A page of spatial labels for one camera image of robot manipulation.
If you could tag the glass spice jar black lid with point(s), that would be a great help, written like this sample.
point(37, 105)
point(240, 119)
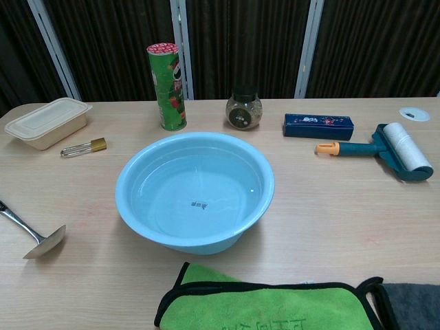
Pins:
point(244, 110)

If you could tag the grey microfiber cloth black trim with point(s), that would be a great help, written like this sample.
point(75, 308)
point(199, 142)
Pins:
point(412, 306)

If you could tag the beige lidded food container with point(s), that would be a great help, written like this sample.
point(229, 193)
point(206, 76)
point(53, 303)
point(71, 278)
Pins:
point(44, 120)

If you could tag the brass padlock with silver shackle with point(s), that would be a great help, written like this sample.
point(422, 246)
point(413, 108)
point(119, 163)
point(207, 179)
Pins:
point(98, 144)

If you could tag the light blue plastic basin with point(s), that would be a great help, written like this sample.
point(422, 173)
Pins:
point(192, 192)

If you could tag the green Pringles can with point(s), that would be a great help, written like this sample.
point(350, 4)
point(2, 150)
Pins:
point(168, 103)

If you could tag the green microfiber cloth black trim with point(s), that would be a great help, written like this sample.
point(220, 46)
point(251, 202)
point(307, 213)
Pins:
point(258, 306)

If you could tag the grey partition post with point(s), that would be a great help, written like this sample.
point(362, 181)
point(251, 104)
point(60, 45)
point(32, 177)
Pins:
point(56, 51)
point(180, 20)
point(308, 51)

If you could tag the teal lint roller orange tip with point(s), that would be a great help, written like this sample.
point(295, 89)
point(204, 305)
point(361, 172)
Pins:
point(405, 148)

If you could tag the dark blue rectangular box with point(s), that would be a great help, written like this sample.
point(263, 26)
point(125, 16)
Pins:
point(318, 125)

